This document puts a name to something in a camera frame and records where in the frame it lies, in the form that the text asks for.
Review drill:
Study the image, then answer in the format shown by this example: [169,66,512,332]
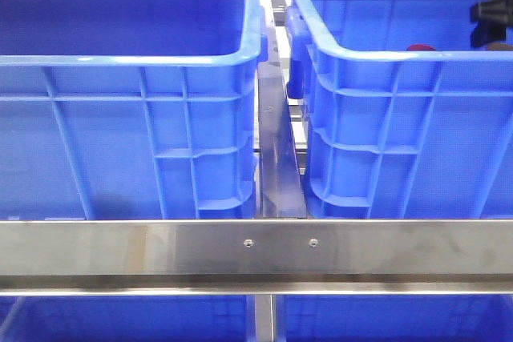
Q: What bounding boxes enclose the steel divider rail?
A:
[257,22,308,219]

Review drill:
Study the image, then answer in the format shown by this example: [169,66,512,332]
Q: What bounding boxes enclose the stainless steel front rail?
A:
[1,219,512,296]

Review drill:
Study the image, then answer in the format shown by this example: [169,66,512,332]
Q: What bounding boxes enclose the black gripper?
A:
[470,0,512,48]

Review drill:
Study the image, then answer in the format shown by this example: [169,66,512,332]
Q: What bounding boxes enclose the yellow push button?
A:
[486,42,513,51]

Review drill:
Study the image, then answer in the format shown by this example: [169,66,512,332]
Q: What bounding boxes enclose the red push button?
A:
[406,43,437,51]

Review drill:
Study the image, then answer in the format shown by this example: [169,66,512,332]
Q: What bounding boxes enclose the lower right blue bin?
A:
[284,295,512,341]

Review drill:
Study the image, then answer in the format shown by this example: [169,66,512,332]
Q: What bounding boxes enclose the lower left blue bin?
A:
[1,296,255,341]

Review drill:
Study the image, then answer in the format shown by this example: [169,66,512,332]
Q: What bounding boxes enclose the blue bin at right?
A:
[287,0,512,219]

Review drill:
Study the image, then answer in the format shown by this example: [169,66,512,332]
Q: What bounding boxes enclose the blue bin with mixed buttons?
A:
[1,0,267,220]

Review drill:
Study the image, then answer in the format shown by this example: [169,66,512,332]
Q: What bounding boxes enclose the steel vertical post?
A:
[248,294,286,341]

